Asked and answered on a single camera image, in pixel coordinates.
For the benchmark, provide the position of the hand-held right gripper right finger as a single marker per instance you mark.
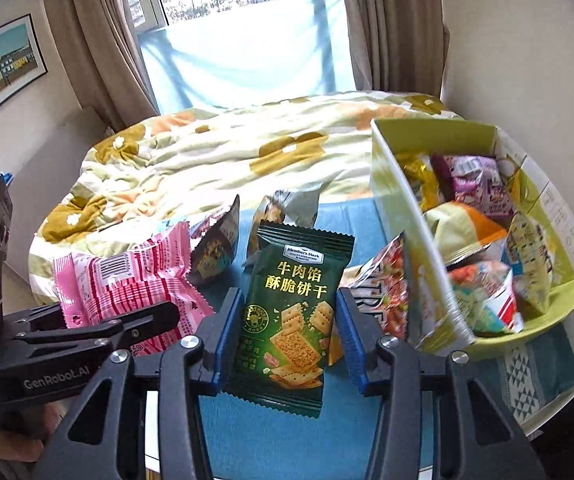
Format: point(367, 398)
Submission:
point(352, 340)

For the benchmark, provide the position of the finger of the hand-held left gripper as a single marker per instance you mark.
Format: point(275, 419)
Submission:
point(32, 317)
point(147, 320)

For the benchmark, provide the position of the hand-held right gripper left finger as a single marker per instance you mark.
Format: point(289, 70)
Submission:
point(224, 330)

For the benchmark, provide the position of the pink striped snack packet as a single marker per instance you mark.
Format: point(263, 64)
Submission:
point(117, 275)

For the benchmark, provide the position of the dark green cracker packet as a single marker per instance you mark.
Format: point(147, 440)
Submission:
point(287, 320)

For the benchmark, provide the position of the red label white snack packet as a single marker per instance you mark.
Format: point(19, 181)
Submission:
point(487, 300)

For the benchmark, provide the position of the green cardboard box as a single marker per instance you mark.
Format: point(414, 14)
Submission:
point(402, 200)

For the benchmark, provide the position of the cream snack packet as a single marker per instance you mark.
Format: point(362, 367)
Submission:
point(462, 230)

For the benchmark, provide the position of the yellow snack packet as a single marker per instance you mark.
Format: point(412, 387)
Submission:
point(414, 170)

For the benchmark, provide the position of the white blue dotted snack packet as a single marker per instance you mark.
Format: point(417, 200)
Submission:
point(532, 255)

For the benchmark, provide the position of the purple snack packet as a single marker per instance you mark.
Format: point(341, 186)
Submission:
point(477, 180)

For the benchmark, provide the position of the person's left hand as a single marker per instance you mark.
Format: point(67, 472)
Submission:
point(17, 440)

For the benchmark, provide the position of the blue white small object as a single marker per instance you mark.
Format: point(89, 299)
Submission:
point(5, 178)

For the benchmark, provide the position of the dark colourful snack packet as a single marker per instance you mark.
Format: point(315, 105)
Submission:
point(214, 245)

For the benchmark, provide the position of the grey snack packet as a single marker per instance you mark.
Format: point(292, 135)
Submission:
point(282, 215)

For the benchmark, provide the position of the flower print striped blanket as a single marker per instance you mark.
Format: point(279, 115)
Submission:
point(192, 160)

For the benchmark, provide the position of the brown curtain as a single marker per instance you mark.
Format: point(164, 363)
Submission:
point(112, 45)
point(397, 25)

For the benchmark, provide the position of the light blue window cloth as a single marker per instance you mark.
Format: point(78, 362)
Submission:
point(247, 55)

